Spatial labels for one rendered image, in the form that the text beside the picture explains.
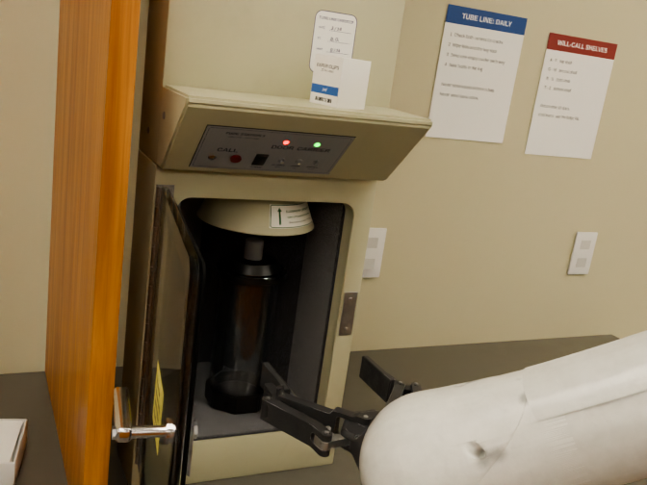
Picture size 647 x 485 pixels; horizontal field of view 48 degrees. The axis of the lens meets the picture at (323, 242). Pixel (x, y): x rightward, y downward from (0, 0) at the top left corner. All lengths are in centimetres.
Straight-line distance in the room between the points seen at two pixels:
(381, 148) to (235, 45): 23
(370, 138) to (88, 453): 52
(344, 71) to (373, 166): 15
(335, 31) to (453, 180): 75
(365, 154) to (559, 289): 111
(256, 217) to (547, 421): 61
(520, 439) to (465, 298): 130
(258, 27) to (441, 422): 59
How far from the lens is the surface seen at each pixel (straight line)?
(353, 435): 77
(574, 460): 51
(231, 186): 97
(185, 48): 93
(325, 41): 99
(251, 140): 88
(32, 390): 139
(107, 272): 87
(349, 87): 92
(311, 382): 118
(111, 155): 83
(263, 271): 109
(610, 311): 215
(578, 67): 184
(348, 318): 110
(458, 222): 171
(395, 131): 93
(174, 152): 89
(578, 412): 50
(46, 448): 122
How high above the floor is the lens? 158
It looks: 15 degrees down
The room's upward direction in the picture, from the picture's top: 8 degrees clockwise
